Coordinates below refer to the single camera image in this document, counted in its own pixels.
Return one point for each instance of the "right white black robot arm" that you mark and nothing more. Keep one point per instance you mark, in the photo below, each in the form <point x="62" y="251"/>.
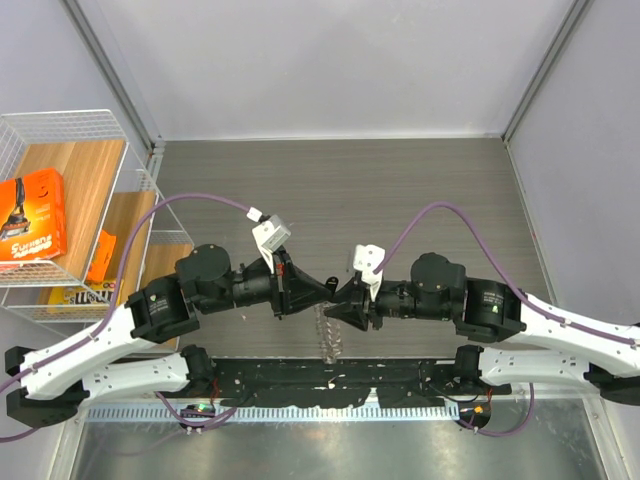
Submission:
<point x="514" y="336"/>

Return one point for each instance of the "white wire shelf rack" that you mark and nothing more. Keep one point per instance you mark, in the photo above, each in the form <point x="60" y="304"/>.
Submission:
<point x="107" y="186"/>

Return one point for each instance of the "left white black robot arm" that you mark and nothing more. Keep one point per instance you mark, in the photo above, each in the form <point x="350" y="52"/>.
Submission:
<point x="53" y="383"/>

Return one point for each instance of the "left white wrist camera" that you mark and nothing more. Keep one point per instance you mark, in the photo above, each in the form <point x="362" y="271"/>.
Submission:
<point x="270" y="233"/>

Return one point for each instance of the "yellow candy bag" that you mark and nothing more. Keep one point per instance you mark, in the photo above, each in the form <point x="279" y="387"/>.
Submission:
<point x="68" y="299"/>

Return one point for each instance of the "orange product box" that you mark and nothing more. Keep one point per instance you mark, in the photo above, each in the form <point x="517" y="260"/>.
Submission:
<point x="33" y="221"/>

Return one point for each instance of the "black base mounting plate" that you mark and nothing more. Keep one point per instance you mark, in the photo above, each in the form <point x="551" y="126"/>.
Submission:
<point x="306" y="383"/>

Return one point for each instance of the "silver key with black tag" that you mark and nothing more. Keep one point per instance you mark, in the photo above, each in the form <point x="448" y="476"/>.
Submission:
<point x="332" y="283"/>

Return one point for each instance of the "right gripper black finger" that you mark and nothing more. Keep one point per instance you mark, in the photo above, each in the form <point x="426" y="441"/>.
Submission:
<point x="344" y="293"/>
<point x="353" y="313"/>

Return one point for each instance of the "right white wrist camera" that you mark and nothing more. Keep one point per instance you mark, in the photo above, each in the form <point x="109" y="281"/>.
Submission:
<point x="366" y="263"/>

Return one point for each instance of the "white slotted cable duct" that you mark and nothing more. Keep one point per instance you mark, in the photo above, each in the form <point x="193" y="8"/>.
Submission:
<point x="370" y="411"/>

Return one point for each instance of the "small orange packet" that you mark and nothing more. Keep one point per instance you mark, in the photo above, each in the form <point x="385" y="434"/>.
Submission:
<point x="102" y="257"/>

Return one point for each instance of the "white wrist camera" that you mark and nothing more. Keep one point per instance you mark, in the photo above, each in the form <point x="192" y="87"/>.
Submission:
<point x="270" y="233"/>
<point x="366" y="263"/>

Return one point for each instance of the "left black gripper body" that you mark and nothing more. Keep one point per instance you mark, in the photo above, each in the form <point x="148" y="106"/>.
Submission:
<point x="257" y="285"/>

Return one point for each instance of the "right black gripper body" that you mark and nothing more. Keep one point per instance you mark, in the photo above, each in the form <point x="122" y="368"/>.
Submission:
<point x="396" y="298"/>

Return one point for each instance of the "metal disc with key rings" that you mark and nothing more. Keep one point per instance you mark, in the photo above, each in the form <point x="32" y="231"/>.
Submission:
<point x="329" y="335"/>

